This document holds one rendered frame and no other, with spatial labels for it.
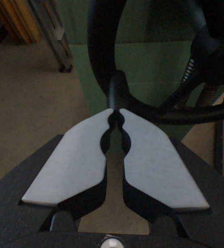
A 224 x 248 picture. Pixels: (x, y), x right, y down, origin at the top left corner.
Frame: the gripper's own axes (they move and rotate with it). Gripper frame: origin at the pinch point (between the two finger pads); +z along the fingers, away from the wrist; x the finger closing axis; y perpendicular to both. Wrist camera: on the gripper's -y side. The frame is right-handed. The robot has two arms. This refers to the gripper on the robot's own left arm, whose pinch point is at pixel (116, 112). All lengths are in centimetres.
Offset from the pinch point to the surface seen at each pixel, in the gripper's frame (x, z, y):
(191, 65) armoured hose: 11.7, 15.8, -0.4
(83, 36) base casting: -7.5, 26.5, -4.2
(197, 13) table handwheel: 9.5, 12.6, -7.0
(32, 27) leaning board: -81, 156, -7
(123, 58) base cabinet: 1.3, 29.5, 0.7
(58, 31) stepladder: -46, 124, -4
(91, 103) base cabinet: -8.8, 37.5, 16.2
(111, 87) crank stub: -0.6, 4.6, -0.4
